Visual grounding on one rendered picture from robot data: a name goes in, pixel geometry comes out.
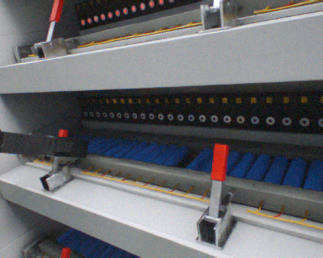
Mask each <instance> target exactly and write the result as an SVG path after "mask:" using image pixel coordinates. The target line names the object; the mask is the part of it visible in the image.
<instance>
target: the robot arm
mask: <svg viewBox="0 0 323 258"><path fill-rule="evenodd" d="M34 133H35V130H28V133H27V134H23V133H21V132H18V133H12V132H4V131H1V130H0V153H6V154H17V155H44V159H46V160H50V157H77V158H86V155H87V148H88V144H89V140H82V139H77V138H69V137H64V136H52V135H46V134H38V133H35V135H34Z"/></svg>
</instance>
